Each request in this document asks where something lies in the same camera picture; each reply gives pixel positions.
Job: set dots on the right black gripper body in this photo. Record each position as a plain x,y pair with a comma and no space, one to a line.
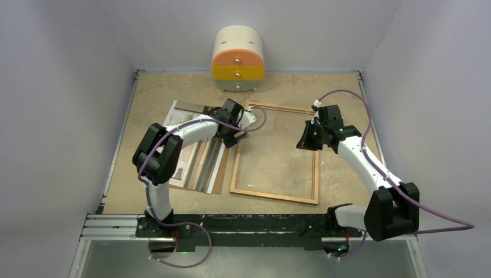
314,139

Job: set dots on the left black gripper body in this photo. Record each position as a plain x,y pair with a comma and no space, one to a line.
229,139

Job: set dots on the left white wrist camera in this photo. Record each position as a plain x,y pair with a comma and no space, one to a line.
246,119

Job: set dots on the aluminium rail frame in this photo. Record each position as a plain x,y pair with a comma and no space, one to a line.
280,182

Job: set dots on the plant photo print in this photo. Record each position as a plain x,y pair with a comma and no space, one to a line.
182,111

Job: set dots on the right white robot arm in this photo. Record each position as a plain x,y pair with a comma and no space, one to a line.
388,214

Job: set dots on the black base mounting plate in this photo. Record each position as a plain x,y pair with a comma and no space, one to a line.
245,230

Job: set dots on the brown backing board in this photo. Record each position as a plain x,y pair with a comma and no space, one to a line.
201,168

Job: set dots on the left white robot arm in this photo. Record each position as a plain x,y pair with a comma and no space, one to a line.
157,156

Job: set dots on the wooden picture frame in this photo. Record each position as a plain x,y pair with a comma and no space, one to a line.
316,180

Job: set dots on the round drawer cabinet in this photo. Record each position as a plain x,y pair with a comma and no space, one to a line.
237,63

